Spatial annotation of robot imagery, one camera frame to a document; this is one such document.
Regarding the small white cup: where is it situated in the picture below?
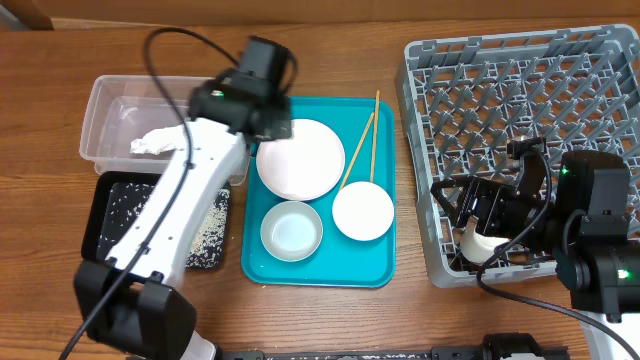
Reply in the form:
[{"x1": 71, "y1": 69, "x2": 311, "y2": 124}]
[{"x1": 459, "y1": 221, "x2": 510, "y2": 265}]

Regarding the large white plate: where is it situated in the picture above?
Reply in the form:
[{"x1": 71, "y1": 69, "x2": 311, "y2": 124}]
[{"x1": 256, "y1": 119, "x2": 346, "y2": 201}]

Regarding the medium white bowl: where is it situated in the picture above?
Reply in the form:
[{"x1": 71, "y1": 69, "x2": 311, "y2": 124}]
[{"x1": 332, "y1": 181, "x2": 395, "y2": 241}]

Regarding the wooden chopstick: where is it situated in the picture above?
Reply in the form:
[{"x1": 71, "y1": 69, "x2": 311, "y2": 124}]
[
  {"x1": 339, "y1": 112, "x2": 374, "y2": 190},
  {"x1": 369, "y1": 90, "x2": 380, "y2": 183}
]

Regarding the grey bowl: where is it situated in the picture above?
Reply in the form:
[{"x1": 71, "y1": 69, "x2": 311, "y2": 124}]
[{"x1": 260, "y1": 201, "x2": 324, "y2": 262}]

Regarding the white napkin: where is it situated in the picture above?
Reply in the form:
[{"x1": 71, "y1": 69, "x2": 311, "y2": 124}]
[{"x1": 130, "y1": 126, "x2": 186, "y2": 155}]

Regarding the white rice pile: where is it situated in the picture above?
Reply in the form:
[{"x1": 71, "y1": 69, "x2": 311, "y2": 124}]
[{"x1": 96, "y1": 182, "x2": 231, "y2": 269}]

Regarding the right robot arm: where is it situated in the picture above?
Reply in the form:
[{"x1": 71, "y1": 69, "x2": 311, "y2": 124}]
[{"x1": 430, "y1": 137, "x2": 639, "y2": 359}]

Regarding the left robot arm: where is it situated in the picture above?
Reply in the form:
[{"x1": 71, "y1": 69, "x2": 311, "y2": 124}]
[{"x1": 60, "y1": 36, "x2": 298, "y2": 359}]

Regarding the grey dishwasher rack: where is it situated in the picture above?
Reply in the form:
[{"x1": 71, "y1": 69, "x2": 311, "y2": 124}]
[{"x1": 396, "y1": 24, "x2": 639, "y2": 288}]

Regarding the teal serving tray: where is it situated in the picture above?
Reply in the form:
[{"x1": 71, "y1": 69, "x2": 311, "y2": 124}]
[{"x1": 241, "y1": 97, "x2": 396, "y2": 288}]

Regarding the clear plastic bin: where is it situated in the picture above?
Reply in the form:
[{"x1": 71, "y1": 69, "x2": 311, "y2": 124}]
[{"x1": 78, "y1": 74, "x2": 256, "y2": 187}]

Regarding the black rectangular tray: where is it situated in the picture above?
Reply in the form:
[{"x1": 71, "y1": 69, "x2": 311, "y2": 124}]
[{"x1": 81, "y1": 171, "x2": 224, "y2": 270}]

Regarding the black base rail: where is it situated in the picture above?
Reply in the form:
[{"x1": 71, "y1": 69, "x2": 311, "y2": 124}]
[{"x1": 214, "y1": 333, "x2": 570, "y2": 360}]

